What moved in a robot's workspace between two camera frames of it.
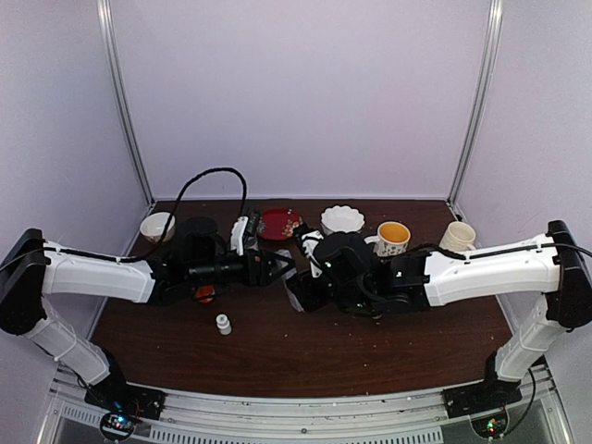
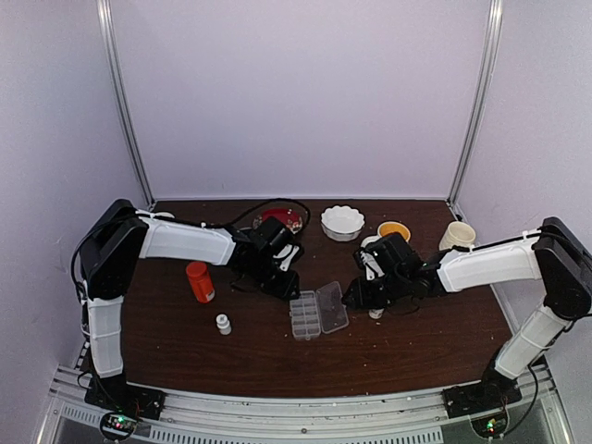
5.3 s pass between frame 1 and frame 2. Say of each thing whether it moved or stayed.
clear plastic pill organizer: moved
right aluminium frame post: stayed
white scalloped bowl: stayed
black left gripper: moved
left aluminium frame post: stayed
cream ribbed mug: stayed
